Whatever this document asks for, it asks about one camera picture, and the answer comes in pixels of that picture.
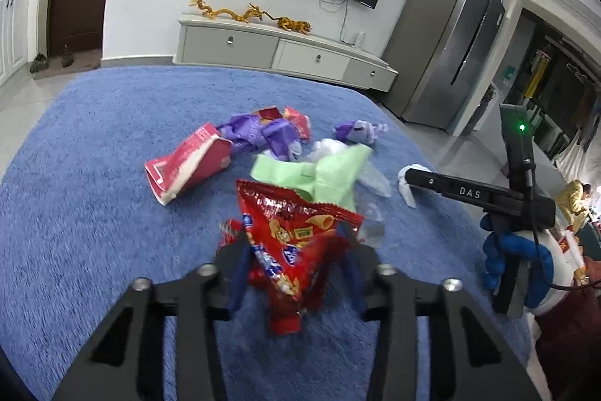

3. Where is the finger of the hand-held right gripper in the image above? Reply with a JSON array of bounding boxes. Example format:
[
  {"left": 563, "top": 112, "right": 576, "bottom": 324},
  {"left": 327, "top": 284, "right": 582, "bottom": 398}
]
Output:
[{"left": 405, "top": 167, "right": 452, "bottom": 195}]

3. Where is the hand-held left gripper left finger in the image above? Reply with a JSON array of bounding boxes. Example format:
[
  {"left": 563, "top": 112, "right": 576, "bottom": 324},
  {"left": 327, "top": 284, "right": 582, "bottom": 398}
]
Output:
[{"left": 51, "top": 229, "right": 257, "bottom": 401}]

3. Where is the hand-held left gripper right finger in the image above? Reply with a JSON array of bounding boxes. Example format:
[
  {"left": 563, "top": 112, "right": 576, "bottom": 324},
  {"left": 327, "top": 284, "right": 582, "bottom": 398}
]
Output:
[{"left": 338, "top": 222, "right": 545, "bottom": 401}]

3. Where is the white tissue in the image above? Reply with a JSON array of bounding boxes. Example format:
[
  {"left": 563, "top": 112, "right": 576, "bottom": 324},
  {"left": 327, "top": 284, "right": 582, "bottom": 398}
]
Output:
[{"left": 397, "top": 165, "right": 433, "bottom": 209}]

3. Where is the red snack packet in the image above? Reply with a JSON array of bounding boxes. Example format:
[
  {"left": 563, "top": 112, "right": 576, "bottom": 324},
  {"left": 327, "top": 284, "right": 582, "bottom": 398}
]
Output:
[{"left": 218, "top": 179, "right": 366, "bottom": 338}]

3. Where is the green plastic bag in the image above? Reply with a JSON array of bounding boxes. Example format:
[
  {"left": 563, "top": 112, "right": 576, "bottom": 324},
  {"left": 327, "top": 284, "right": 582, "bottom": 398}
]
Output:
[{"left": 251, "top": 144, "right": 374, "bottom": 214}]

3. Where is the large purple wrapper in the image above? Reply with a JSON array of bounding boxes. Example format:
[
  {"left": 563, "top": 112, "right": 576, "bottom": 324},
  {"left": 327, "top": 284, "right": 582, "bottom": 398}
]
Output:
[{"left": 217, "top": 112, "right": 304, "bottom": 162}]

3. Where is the person's right forearm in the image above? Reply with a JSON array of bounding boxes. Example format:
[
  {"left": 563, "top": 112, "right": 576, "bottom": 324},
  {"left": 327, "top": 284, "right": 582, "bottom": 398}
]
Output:
[{"left": 530, "top": 204, "right": 587, "bottom": 317}]

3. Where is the person's right hand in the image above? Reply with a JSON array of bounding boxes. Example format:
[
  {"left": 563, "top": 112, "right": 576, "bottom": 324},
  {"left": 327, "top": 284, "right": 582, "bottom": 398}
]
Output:
[{"left": 481, "top": 213, "right": 557, "bottom": 310}]

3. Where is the clear plastic bag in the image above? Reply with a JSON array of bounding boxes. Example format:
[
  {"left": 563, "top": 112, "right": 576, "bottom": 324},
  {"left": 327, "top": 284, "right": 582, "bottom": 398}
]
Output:
[{"left": 300, "top": 138, "right": 393, "bottom": 249}]

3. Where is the yellow hanging garment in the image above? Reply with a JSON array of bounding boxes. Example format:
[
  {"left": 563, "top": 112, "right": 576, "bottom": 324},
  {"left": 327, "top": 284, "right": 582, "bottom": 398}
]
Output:
[{"left": 523, "top": 48, "right": 551, "bottom": 101}]

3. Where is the small purple wrapper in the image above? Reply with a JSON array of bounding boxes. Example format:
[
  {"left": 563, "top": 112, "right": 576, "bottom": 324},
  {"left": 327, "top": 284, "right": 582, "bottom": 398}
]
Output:
[{"left": 333, "top": 119, "right": 390, "bottom": 145}]

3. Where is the red and white paper carton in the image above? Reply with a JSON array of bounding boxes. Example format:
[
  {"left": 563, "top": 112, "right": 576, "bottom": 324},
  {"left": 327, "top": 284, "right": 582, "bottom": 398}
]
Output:
[{"left": 144, "top": 122, "right": 234, "bottom": 207}]

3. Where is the grey refrigerator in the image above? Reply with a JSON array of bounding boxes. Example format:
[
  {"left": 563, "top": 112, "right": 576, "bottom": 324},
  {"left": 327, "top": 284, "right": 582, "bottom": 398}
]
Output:
[{"left": 381, "top": 0, "right": 507, "bottom": 130}]

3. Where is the small red wrapper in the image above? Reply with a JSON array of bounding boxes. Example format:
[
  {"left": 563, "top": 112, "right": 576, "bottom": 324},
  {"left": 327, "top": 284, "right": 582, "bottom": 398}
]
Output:
[{"left": 254, "top": 106, "right": 311, "bottom": 141}]

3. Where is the dark red cloth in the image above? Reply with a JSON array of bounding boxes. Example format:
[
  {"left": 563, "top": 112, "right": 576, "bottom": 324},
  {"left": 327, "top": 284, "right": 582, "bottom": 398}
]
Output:
[{"left": 535, "top": 279, "right": 601, "bottom": 401}]

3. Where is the golden tiger figurine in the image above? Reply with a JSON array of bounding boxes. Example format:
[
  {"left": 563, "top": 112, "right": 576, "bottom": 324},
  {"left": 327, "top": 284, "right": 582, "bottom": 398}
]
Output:
[{"left": 276, "top": 17, "right": 313, "bottom": 36}]

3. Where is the white television cabinet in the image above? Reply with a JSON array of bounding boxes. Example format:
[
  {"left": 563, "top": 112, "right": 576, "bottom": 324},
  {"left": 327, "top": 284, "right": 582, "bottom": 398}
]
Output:
[{"left": 173, "top": 13, "right": 399, "bottom": 92}]

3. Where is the golden dragon figurine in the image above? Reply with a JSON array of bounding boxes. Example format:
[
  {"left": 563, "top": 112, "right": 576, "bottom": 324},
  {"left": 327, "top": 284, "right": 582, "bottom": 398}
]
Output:
[
  {"left": 230, "top": 3, "right": 278, "bottom": 24},
  {"left": 189, "top": 0, "right": 236, "bottom": 20}
]

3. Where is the white cupboard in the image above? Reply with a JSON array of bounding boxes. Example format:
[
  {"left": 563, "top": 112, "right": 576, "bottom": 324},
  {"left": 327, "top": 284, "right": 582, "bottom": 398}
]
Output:
[{"left": 0, "top": 0, "right": 31, "bottom": 85}]

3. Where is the television cable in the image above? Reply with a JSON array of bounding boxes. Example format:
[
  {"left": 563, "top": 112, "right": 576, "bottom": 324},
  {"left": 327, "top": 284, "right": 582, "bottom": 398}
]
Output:
[{"left": 319, "top": 0, "right": 350, "bottom": 42}]

